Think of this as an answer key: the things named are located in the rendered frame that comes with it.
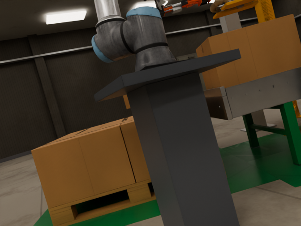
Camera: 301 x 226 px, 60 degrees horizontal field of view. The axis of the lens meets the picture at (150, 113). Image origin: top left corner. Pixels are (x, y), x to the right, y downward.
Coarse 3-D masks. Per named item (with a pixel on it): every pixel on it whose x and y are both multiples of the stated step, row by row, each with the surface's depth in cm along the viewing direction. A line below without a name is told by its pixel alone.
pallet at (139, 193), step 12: (108, 192) 172; (132, 192) 173; (144, 192) 173; (72, 204) 171; (120, 204) 176; (132, 204) 173; (60, 216) 171; (72, 216) 171; (84, 216) 174; (96, 216) 172
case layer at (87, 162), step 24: (120, 120) 242; (48, 144) 180; (72, 144) 170; (96, 144) 171; (120, 144) 172; (48, 168) 170; (72, 168) 170; (96, 168) 171; (120, 168) 172; (144, 168) 173; (48, 192) 170; (72, 192) 171; (96, 192) 172
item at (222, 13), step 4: (244, 4) 197; (248, 4) 197; (252, 4) 198; (232, 8) 197; (236, 8) 197; (240, 8) 197; (244, 8) 201; (248, 8) 205; (220, 12) 196; (224, 12) 196; (228, 12) 198; (232, 12) 202; (236, 12) 206; (216, 16) 199; (220, 16) 203
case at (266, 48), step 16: (288, 16) 174; (240, 32) 174; (256, 32) 174; (272, 32) 174; (288, 32) 174; (208, 48) 178; (224, 48) 174; (240, 48) 174; (256, 48) 174; (272, 48) 175; (288, 48) 175; (224, 64) 174; (240, 64) 174; (256, 64) 175; (272, 64) 175; (288, 64) 175; (208, 80) 200; (224, 80) 174; (240, 80) 175
